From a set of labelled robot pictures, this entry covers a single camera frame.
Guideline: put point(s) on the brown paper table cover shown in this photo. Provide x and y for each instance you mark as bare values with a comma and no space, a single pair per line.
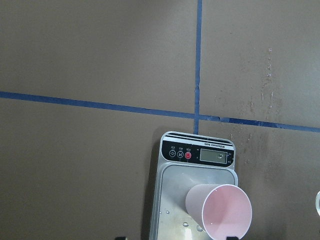
88,87

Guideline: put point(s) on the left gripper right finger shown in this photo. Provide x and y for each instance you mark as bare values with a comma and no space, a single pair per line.
232,238

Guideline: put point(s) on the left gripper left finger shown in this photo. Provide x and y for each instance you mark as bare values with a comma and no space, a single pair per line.
120,238

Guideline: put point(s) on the clear glass sauce bottle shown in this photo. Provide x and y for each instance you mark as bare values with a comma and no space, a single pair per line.
317,203

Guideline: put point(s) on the silver digital kitchen scale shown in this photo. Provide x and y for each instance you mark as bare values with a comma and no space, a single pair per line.
184,161

